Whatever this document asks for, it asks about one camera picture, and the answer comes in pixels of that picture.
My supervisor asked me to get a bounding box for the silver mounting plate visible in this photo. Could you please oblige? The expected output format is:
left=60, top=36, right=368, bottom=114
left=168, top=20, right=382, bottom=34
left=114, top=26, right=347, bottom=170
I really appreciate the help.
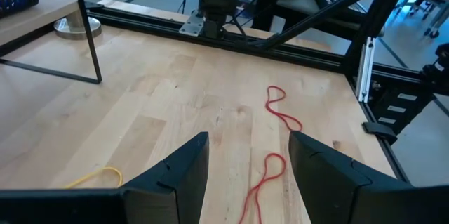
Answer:
left=178, top=13, right=206, bottom=38

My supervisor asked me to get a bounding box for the black device with white label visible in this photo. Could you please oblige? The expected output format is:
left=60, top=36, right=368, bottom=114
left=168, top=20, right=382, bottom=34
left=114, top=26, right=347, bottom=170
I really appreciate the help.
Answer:
left=420, top=42, right=449, bottom=86

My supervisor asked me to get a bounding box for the grey flat panel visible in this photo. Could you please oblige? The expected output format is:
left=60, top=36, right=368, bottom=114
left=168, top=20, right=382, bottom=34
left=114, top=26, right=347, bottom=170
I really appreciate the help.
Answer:
left=275, top=0, right=326, bottom=18

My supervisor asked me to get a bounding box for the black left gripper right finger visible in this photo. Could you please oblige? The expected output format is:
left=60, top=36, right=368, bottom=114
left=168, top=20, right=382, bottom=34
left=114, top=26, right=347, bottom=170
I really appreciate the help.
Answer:
left=288, top=131, right=413, bottom=224

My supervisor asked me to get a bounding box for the black table clamp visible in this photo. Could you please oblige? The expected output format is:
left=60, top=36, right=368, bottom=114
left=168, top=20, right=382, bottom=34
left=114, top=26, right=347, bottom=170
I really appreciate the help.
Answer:
left=362, top=121, right=398, bottom=145

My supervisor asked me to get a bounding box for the white bulb table lamp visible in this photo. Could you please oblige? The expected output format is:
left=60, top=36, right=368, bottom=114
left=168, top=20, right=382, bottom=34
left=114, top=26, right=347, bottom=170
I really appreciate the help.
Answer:
left=46, top=0, right=103, bottom=41

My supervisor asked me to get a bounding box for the wooden shelf with black legs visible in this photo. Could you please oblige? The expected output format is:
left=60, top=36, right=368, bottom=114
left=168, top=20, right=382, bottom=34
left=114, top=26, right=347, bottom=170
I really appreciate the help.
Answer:
left=0, top=0, right=103, bottom=85

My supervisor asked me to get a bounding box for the yellow rubber band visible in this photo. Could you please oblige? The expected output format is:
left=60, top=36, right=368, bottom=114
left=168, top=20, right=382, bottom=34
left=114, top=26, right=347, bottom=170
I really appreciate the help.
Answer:
left=64, top=166, right=124, bottom=190

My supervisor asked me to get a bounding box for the red rubber band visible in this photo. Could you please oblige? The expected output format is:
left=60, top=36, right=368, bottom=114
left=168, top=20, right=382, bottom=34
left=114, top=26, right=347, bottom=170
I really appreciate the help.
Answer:
left=264, top=85, right=304, bottom=133
left=238, top=152, right=288, bottom=224

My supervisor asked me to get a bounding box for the silver aluminium profile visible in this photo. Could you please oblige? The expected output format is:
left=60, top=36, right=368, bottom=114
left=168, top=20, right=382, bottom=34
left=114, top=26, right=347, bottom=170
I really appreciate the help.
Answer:
left=355, top=36, right=377, bottom=105

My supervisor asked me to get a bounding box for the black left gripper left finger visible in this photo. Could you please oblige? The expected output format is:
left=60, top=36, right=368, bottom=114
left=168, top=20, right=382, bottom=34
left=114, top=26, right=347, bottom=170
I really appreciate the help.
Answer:
left=121, top=131, right=210, bottom=224

